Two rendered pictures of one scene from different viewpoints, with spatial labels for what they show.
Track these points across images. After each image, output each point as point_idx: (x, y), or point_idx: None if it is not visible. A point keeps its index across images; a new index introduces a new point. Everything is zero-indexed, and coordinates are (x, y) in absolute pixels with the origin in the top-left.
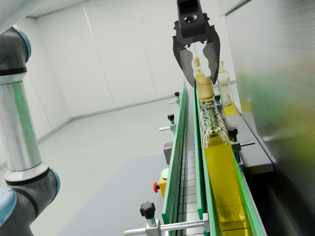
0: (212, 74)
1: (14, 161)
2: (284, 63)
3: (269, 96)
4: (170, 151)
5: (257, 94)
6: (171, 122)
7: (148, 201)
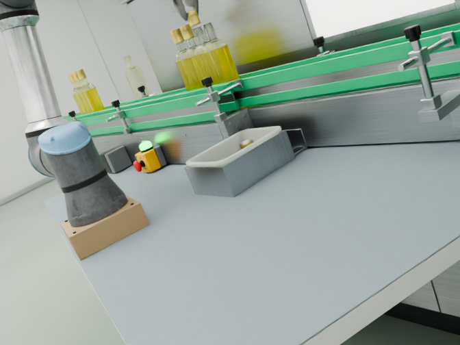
0: (196, 7)
1: (48, 106)
2: None
3: (235, 14)
4: (116, 153)
5: (217, 28)
6: (118, 109)
7: (136, 181)
